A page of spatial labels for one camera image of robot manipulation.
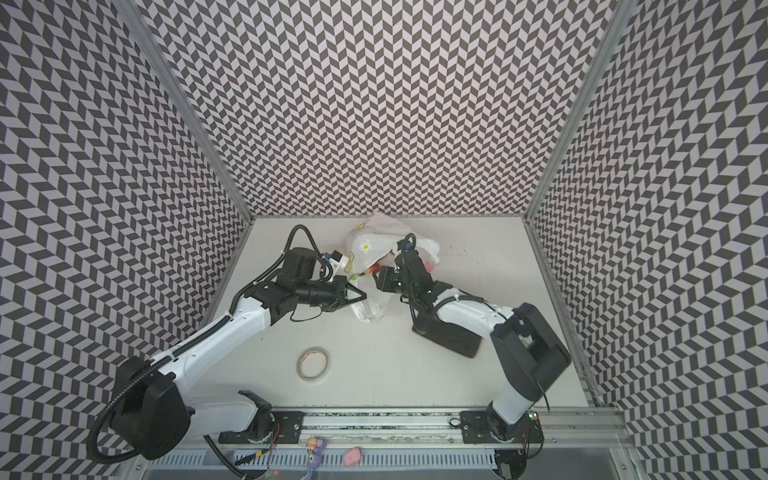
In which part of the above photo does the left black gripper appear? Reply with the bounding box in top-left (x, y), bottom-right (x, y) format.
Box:
top-left (296, 275), bottom-right (369, 313)

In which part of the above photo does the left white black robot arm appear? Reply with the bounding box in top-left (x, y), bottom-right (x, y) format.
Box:
top-left (87, 247), bottom-right (367, 463)

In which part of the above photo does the aluminium front rail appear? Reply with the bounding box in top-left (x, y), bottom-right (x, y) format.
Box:
top-left (134, 406), bottom-right (634, 450)

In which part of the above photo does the roll of clear tape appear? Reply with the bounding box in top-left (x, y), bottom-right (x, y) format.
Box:
top-left (296, 347), bottom-right (331, 383)

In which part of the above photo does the black square mat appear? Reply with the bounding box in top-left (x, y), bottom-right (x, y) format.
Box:
top-left (412, 314), bottom-right (482, 358)

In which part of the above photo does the white lemon print plastic bag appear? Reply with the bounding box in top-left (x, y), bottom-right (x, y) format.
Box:
top-left (342, 213), bottom-right (413, 323)

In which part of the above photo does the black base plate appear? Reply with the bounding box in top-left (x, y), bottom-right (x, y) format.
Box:
top-left (459, 409), bottom-right (544, 445)
top-left (218, 411), bottom-right (305, 446)

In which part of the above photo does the purple toy figure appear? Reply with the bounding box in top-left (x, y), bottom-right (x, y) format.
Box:
top-left (302, 437), bottom-right (327, 480)

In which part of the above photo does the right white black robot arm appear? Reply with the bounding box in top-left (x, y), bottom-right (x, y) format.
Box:
top-left (374, 234), bottom-right (572, 442)

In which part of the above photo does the pink toy blob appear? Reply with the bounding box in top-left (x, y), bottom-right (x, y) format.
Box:
top-left (342, 447), bottom-right (363, 468)

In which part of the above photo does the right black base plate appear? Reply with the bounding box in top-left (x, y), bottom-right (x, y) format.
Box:
top-left (459, 409), bottom-right (544, 445)

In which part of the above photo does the left black corrugated cable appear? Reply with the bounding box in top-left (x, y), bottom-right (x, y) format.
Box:
top-left (86, 224), bottom-right (335, 480)

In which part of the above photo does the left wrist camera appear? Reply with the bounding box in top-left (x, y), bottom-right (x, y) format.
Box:
top-left (325, 250), bottom-right (353, 276)

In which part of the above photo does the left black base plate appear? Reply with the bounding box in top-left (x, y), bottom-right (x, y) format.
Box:
top-left (218, 411), bottom-right (305, 446)

